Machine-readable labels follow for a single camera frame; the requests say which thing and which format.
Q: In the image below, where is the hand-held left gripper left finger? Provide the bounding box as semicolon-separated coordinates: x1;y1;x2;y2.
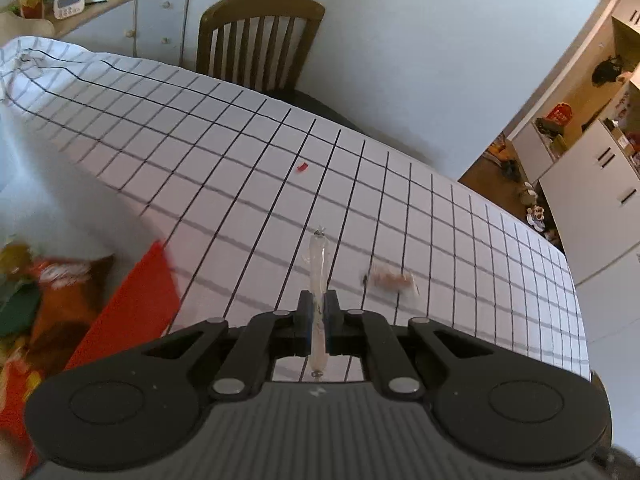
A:
142;290;317;401

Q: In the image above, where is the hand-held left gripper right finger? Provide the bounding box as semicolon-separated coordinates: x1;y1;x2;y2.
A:
322;290;493;401

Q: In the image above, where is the clear sausage stick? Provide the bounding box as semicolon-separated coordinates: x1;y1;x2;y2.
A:
306;227;332;378

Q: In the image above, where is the pink snack packet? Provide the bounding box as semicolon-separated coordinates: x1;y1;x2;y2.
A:
362;267;420;295

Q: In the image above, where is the red and white cardboard box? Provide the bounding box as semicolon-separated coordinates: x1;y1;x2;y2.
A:
0;105;182;480

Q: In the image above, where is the red-brown snack packet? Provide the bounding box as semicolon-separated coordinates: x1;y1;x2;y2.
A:
27;255;116;356

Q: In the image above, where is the green snack packet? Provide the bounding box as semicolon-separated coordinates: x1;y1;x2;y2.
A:
0;285;43;338

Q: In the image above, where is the white checked tablecloth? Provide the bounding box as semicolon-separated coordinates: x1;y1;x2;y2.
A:
0;36;593;386

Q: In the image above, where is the white shoe bench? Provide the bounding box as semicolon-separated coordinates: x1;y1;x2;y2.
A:
505;120;557;186

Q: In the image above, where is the wooden chair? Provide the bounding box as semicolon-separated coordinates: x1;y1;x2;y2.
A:
196;0;371;133

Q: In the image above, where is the white floor cabinet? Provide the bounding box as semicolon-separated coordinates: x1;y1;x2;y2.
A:
537;120;640;286

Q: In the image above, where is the red decoration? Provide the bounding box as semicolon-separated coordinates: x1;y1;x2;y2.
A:
545;102;573;128

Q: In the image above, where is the wooden top sideboard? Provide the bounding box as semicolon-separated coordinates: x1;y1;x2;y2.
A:
0;0;195;68

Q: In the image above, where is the black hanging hat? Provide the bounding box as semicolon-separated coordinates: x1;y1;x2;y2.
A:
591;56;625;86

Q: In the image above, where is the white kitchen timer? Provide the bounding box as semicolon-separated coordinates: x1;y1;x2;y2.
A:
53;0;85;21

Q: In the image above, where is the white wall cabinet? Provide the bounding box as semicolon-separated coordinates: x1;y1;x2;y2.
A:
610;0;640;56

